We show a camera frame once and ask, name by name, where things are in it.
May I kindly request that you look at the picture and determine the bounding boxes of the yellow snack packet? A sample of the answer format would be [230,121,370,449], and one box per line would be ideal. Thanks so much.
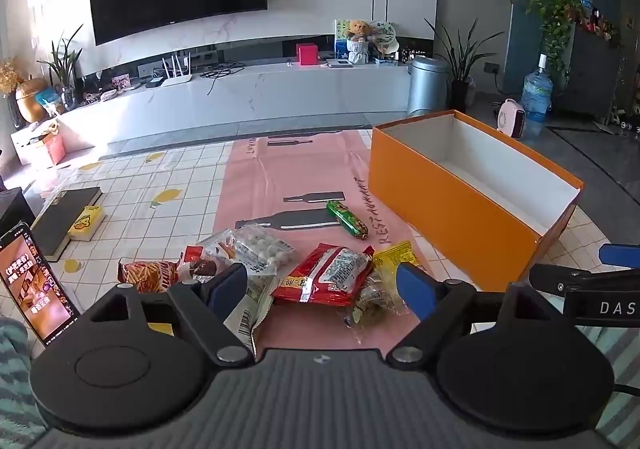
[372,240,426,276]

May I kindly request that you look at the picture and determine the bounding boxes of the clear packet of white balls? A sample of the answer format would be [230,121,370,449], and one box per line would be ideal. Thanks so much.
[232,223,296,276]

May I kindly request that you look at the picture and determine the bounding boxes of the round paper fan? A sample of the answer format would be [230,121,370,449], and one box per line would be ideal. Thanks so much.
[369,20,399,56]

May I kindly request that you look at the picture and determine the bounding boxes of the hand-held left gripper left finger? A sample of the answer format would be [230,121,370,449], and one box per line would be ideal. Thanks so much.
[82,263,256,365]

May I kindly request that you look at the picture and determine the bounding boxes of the black cables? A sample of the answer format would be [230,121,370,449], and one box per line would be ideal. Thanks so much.
[199,60,247,96]

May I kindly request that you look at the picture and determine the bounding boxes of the dark grey cabinet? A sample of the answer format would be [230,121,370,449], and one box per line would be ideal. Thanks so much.
[550,24,627,121]

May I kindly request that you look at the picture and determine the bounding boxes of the black smartphone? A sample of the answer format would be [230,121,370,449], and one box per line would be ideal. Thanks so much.
[0,223,81,345]

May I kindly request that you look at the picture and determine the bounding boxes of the silver trash can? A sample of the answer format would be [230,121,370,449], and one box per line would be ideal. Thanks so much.
[407,56,450,118]

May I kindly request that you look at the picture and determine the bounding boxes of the brown teddy bear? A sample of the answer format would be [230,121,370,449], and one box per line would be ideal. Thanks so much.
[345,19,374,66]

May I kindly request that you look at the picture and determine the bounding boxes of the white router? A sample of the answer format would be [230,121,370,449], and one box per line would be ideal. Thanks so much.
[160,54,194,88]

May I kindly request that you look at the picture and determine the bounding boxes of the pink and white bag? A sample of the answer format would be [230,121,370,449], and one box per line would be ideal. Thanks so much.
[10,118,97,171]

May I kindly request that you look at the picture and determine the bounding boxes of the golden round vase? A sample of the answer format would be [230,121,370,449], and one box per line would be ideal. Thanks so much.
[15,78,51,123]

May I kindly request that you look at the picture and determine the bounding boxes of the pink printed mat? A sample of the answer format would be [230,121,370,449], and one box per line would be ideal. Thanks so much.
[214,128,483,366]

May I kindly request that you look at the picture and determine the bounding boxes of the white television console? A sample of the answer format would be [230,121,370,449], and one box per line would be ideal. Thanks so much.
[10,58,417,166]

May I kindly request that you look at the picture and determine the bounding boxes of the pink space heater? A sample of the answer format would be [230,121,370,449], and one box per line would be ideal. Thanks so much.
[494,99,527,139]

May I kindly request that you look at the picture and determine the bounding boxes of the clear nut snack packet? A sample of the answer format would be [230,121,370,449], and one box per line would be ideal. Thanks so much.
[344,263,417,336]

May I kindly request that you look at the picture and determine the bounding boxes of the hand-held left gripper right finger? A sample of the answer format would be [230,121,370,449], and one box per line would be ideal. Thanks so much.
[385,261,571,370]

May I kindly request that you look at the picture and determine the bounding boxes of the white checkered tablecloth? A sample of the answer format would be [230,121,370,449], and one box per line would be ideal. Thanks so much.
[30,139,640,355]

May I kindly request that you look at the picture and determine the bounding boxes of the potted plant in dark pot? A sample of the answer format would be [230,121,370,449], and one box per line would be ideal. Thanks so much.
[424,18,505,113]

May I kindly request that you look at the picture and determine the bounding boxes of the black book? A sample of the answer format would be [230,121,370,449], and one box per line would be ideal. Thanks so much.
[31,186,103,263]

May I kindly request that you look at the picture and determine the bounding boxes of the orange cardboard box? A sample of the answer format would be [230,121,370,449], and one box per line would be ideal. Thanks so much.
[369,110,585,292]

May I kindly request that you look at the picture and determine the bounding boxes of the blue water jug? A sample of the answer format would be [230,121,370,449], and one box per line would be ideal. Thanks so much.
[520,54,554,138]

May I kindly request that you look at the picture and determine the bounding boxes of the dried yellow flowers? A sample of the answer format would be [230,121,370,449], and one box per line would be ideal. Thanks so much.
[0,58,24,95]

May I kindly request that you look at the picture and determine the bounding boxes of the red stick snack packet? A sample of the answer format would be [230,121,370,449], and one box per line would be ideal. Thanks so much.
[117,258,182,294]

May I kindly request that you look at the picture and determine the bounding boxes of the leafy plant in glass vase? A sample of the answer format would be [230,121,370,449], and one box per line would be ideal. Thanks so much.
[38,24,84,110]

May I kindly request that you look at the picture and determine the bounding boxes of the hanging green vine plant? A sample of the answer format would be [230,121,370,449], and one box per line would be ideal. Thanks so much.
[450,0,583,77]

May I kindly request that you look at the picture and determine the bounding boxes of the red chocolate snack packet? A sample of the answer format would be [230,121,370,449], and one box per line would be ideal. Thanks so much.
[179,245,222,284]

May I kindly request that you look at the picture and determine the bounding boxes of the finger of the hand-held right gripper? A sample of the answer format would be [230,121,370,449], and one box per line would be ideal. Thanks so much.
[528,263,640,299]
[597,243,640,268]

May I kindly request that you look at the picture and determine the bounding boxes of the white barcode snack packet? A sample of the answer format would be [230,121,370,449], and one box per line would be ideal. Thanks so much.
[222,269,279,363]

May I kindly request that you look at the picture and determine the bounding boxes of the red noodle packet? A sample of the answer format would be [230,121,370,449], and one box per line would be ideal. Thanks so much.
[271,243,375,306]

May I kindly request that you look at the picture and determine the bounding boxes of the green snack bar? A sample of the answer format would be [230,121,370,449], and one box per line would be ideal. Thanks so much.
[326,200,369,240]

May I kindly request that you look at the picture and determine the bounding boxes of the white orange snack packet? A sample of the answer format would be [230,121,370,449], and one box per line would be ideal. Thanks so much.
[197,228,242,262]

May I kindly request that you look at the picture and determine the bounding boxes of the yellow duck box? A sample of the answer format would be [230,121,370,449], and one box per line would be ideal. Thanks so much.
[68,206,105,241]

